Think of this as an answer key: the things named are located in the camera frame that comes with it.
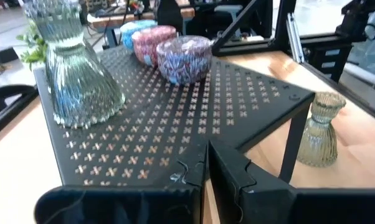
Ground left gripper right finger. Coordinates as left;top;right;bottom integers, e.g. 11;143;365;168
208;139;375;224

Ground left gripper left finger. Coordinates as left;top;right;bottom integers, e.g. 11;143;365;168
34;139;209;224

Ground clear ribbed glass candle holder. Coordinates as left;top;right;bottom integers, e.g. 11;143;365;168
22;0;127;129
296;91;348;168

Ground purple white patterned tin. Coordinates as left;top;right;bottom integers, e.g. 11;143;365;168
156;34;214;86

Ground pink patterned round tin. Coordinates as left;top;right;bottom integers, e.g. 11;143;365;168
131;25;178;67

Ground black perforated metal shelf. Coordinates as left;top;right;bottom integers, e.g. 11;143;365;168
32;40;316;189

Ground green plant white pot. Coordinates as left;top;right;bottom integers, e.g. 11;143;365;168
15;18;49;72

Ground translucent plastic sheet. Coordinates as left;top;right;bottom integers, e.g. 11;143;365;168
346;2;375;79

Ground black curved frame handle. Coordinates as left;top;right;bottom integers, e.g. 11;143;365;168
0;83;39;116

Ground silver frame bracket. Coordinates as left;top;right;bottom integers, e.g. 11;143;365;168
286;11;304;64

